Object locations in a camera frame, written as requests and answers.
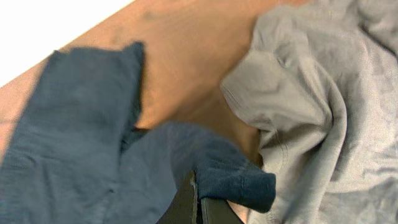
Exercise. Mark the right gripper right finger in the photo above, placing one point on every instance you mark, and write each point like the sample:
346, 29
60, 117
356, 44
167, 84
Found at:
216, 211

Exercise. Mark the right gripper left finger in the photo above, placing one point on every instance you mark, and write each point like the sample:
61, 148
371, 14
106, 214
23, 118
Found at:
184, 206

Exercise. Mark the navy blue shorts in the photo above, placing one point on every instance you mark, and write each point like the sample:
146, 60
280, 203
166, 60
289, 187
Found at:
76, 155

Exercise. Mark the grey shorts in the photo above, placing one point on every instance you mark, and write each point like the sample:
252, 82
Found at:
320, 84

